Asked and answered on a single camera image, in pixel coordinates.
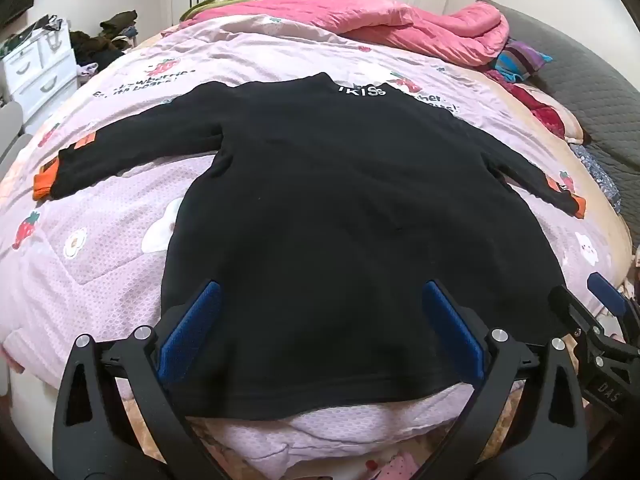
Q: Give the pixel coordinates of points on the blue floral cloth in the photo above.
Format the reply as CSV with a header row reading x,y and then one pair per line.
x,y
600,175

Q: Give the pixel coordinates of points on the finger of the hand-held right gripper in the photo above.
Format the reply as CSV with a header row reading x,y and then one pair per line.
x,y
607,292
567,307

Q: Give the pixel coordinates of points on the black sweater with orange cuffs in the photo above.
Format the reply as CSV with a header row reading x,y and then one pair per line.
x,y
325,220

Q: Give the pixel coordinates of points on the grey quilted headboard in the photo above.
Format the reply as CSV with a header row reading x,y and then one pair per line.
x,y
595,85

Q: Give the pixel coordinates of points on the red patterned pillow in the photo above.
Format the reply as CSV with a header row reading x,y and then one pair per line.
x,y
545,110

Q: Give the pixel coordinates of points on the green blanket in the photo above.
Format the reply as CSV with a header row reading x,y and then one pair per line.
x,y
225,0

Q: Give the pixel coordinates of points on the grey chair back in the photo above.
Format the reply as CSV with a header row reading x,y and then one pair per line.
x,y
10,130

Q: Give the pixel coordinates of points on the dark bag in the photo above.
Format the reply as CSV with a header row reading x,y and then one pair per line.
x,y
35,27

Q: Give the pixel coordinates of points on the colourful striped cloth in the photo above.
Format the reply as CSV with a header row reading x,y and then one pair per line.
x,y
520,60

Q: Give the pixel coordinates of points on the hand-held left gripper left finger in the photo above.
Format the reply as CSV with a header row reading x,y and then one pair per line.
x,y
192,320

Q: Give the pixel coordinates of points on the pile of dark clothes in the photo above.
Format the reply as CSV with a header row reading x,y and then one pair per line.
x,y
100,45

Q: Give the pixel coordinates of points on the pink strawberry print quilt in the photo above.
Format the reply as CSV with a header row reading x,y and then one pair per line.
x,y
115,240

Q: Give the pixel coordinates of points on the white drawer cabinet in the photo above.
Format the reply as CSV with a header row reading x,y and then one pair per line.
x,y
35,70

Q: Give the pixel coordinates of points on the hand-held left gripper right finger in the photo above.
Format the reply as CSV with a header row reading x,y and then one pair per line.
x,y
452,322

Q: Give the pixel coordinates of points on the pink blanket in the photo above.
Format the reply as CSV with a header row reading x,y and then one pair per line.
x,y
400,25

